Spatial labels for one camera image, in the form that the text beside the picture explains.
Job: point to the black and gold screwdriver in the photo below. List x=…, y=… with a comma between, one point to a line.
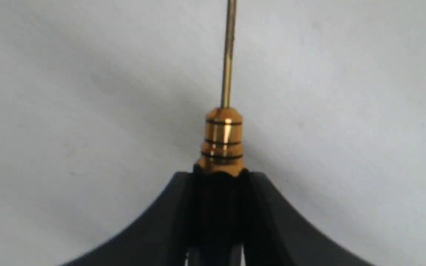
x=217, y=215

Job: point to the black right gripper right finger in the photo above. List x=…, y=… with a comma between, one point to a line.
x=276, y=234

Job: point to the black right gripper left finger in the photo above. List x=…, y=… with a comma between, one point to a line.
x=159, y=237

